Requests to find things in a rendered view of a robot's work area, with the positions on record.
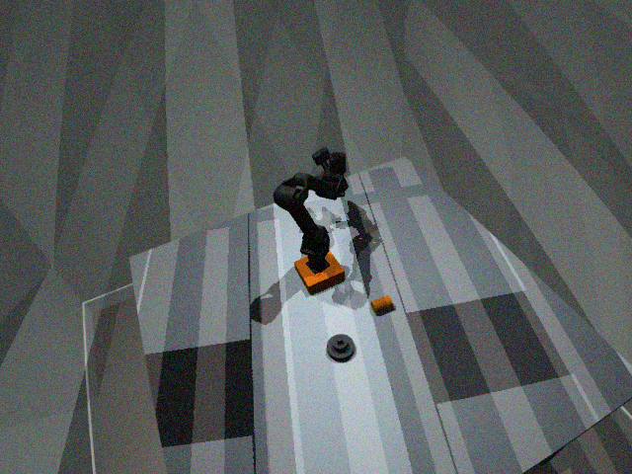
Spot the black round pedestal with short shaft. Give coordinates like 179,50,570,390
327,334,356,361

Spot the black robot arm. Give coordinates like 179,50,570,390
274,153,348,274

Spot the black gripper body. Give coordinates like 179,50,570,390
312,147,330,173

